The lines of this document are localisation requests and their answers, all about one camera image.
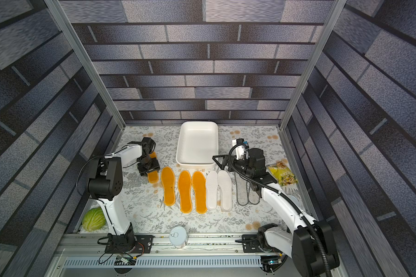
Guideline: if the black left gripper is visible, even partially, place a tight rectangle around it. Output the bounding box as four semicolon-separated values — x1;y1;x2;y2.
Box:
139;156;162;176

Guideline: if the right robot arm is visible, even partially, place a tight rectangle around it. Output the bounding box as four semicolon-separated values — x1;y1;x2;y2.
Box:
212;143;340;277

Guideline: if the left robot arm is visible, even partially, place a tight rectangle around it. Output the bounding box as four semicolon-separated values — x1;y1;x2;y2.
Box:
86;137;160;252

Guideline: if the white plastic storage box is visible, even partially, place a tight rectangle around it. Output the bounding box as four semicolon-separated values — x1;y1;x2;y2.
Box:
176;121;219;169

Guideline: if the right white insole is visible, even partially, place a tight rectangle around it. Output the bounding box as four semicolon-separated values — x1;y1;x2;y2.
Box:
217;170;232;212

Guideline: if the white insole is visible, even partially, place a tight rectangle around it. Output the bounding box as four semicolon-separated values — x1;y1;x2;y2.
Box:
206;171;218;211
217;170;232;212

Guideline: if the left white insole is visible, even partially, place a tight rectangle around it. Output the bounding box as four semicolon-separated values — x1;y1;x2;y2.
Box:
206;171;218;211

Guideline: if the left grey insole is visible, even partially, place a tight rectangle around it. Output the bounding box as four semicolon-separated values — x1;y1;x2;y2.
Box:
235;173;249;206

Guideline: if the grey insole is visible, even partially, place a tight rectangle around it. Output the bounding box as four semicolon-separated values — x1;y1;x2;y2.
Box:
235;173;249;206
247;182;260;205

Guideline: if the floral patterned table mat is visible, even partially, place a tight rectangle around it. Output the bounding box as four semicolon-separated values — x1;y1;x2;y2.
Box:
115;125;287;233

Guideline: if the right grey insole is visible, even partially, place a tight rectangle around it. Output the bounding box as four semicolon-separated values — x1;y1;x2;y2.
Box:
247;182;260;205

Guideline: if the yellow snack bag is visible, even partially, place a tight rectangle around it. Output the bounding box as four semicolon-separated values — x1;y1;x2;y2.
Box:
268;159;298;187

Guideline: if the green cabbage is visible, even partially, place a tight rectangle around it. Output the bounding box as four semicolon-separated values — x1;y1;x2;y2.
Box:
82;207;106;232

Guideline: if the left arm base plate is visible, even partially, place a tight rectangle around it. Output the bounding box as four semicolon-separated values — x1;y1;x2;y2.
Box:
105;234;154;255

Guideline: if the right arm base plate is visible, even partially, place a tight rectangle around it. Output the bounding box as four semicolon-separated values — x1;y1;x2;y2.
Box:
240;234;263;253

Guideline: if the aluminium front rail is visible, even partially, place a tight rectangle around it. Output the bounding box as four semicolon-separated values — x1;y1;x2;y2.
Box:
54;233;277;257

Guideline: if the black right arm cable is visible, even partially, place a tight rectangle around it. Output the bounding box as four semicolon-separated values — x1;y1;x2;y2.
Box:
228;143;333;277

